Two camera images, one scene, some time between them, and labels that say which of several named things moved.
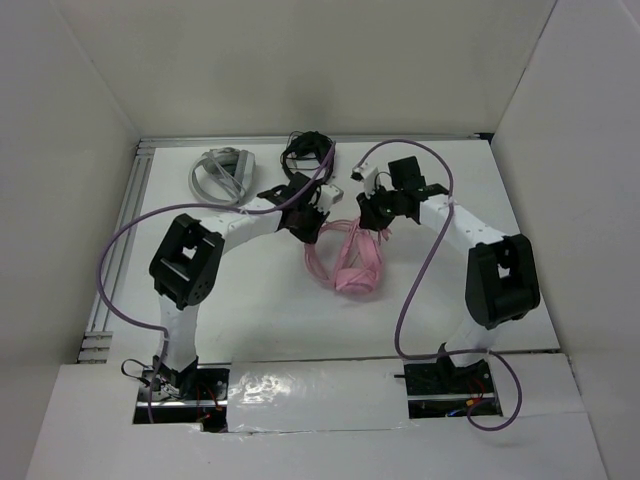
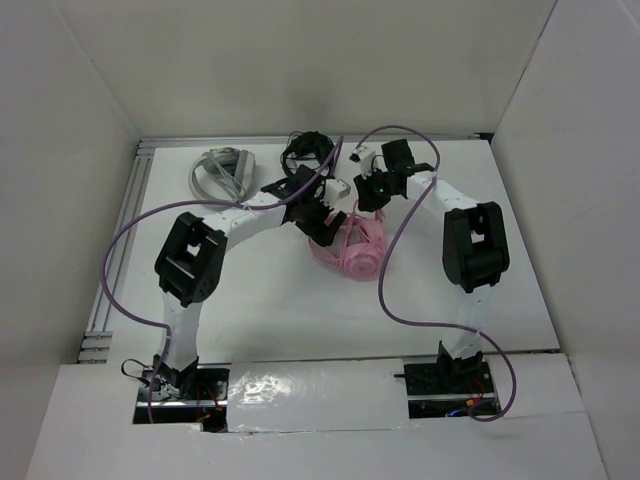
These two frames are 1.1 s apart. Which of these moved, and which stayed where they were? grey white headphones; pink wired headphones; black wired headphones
Moved: pink wired headphones
Stayed: black wired headphones; grey white headphones
